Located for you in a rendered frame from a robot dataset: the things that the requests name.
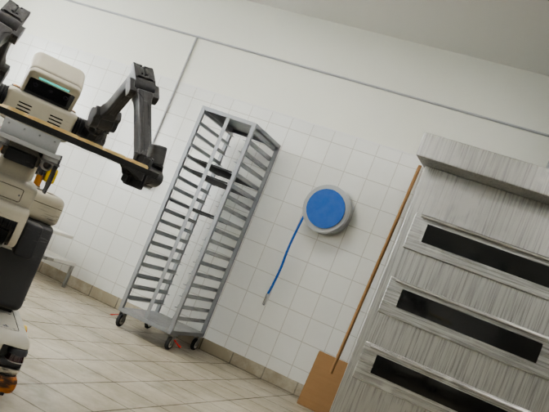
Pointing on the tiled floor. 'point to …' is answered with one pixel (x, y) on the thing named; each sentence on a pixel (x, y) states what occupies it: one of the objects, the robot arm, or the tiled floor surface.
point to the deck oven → (461, 293)
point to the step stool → (60, 256)
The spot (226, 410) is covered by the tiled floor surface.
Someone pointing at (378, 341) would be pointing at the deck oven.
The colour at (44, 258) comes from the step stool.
